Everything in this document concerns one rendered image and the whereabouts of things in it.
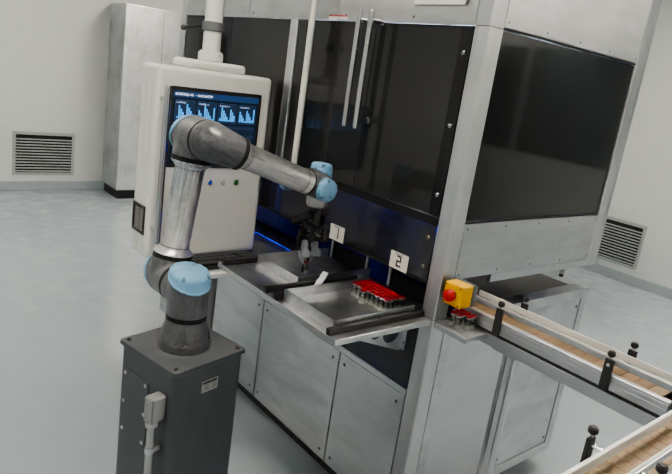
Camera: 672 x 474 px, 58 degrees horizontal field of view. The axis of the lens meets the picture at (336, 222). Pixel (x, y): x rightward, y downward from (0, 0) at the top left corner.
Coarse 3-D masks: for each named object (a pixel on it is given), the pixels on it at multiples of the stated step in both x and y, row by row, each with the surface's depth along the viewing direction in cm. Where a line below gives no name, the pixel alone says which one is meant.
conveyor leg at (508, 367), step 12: (492, 348) 192; (504, 360) 191; (516, 360) 186; (504, 372) 191; (504, 384) 192; (504, 396) 192; (492, 408) 195; (504, 408) 194; (492, 420) 195; (504, 420) 196; (492, 432) 196; (492, 444) 197; (480, 456) 200; (492, 456) 198; (480, 468) 200; (492, 468) 199
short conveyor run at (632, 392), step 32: (480, 320) 193; (512, 320) 191; (544, 320) 185; (512, 352) 184; (544, 352) 176; (576, 352) 173; (608, 352) 159; (576, 384) 168; (608, 384) 161; (640, 384) 158; (640, 416) 155
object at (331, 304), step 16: (304, 288) 198; (320, 288) 203; (336, 288) 208; (304, 304) 185; (320, 304) 194; (336, 304) 196; (352, 304) 198; (320, 320) 180; (336, 320) 175; (352, 320) 179
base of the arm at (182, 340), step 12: (168, 324) 168; (180, 324) 167; (192, 324) 167; (204, 324) 171; (168, 336) 167; (180, 336) 167; (192, 336) 168; (204, 336) 171; (168, 348) 167; (180, 348) 166; (192, 348) 168; (204, 348) 171
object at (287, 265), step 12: (276, 252) 230; (288, 252) 234; (324, 252) 246; (264, 264) 222; (276, 264) 216; (288, 264) 229; (300, 264) 231; (312, 264) 233; (324, 264) 235; (336, 264) 237; (288, 276) 211; (300, 276) 208; (312, 276) 210; (336, 276) 218; (360, 276) 226
